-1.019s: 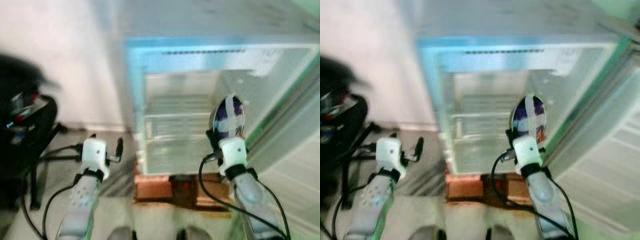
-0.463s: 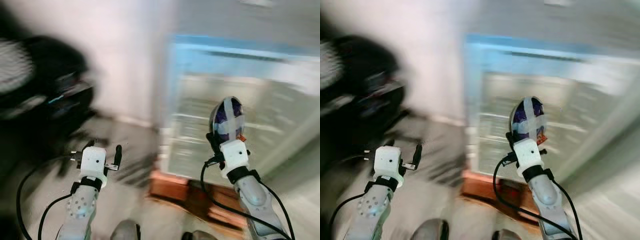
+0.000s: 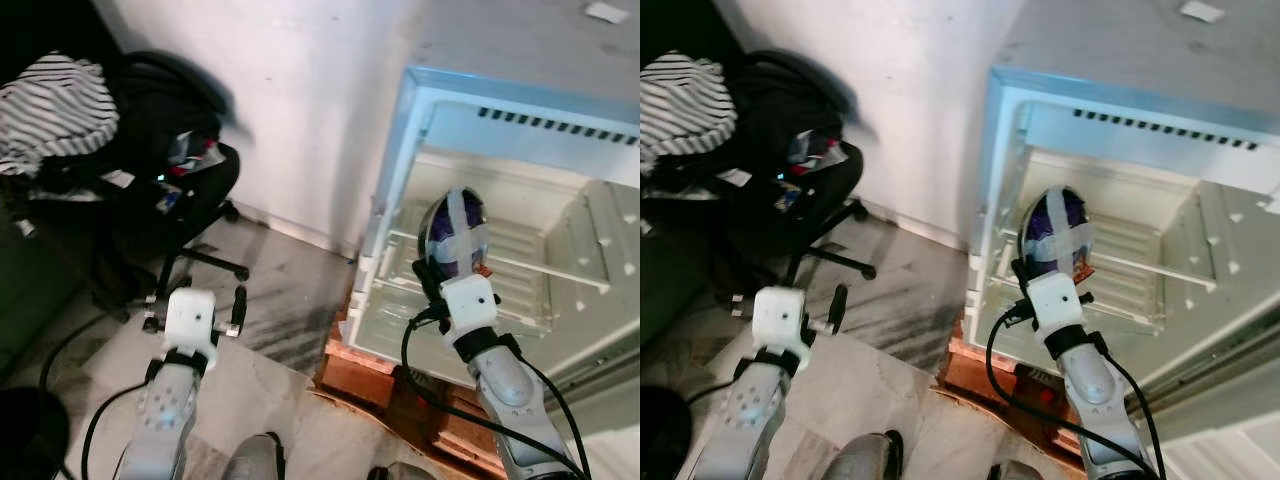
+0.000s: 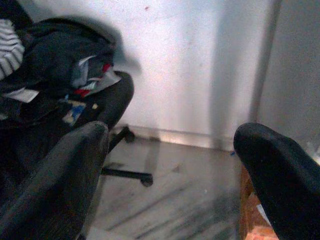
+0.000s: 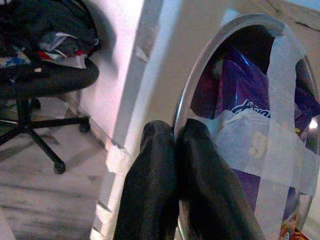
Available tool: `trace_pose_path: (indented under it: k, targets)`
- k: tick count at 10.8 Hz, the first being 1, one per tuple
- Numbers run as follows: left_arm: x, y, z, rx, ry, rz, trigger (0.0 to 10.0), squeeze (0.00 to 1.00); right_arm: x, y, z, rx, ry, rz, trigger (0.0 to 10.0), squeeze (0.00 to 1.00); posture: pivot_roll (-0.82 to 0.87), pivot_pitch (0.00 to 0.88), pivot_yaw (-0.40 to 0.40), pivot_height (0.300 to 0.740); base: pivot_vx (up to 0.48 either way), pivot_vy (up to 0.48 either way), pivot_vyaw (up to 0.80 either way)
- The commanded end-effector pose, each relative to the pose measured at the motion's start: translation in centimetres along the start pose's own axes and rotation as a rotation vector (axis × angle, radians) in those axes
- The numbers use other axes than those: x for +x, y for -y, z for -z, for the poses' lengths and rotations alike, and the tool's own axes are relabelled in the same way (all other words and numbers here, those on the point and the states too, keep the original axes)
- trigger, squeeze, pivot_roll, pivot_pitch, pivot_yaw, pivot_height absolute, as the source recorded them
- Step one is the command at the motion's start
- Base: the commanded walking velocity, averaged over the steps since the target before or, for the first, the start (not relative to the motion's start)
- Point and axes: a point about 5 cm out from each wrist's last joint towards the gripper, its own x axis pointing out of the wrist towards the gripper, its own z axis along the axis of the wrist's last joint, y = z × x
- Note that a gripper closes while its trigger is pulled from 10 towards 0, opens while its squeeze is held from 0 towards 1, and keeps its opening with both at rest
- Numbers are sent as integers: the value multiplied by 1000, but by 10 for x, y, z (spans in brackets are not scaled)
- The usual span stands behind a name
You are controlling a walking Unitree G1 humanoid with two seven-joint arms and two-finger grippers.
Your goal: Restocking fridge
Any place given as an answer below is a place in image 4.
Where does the orange wooden fridge stand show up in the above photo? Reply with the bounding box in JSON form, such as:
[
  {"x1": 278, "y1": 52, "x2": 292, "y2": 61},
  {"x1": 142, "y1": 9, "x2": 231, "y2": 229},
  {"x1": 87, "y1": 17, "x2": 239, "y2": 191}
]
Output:
[{"x1": 238, "y1": 163, "x2": 278, "y2": 240}]

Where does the dark clothes pile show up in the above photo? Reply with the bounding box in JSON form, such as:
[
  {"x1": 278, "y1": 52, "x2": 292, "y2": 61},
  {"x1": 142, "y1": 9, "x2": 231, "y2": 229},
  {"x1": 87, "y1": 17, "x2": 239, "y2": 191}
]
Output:
[{"x1": 0, "y1": 17, "x2": 142, "y2": 126}]

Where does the black office chair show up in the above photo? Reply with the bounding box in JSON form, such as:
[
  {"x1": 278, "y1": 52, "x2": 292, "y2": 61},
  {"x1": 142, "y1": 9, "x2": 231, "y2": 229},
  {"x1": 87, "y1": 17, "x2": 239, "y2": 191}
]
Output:
[{"x1": 0, "y1": 0, "x2": 154, "y2": 240}]

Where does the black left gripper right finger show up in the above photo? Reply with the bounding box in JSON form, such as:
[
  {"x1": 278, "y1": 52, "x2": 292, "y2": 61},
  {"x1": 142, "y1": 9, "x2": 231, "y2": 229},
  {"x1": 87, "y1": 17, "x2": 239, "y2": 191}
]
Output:
[{"x1": 233, "y1": 122, "x2": 320, "y2": 240}]

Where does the white striped cloth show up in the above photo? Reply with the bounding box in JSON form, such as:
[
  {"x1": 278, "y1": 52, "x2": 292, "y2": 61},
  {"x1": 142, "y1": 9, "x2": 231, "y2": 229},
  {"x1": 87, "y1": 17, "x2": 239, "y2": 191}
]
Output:
[{"x1": 0, "y1": 19, "x2": 26, "y2": 81}]

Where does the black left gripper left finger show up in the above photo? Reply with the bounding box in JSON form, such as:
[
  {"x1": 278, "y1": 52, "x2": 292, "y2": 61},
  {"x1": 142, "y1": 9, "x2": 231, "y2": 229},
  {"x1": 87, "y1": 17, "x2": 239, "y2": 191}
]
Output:
[{"x1": 0, "y1": 120, "x2": 110, "y2": 240}]

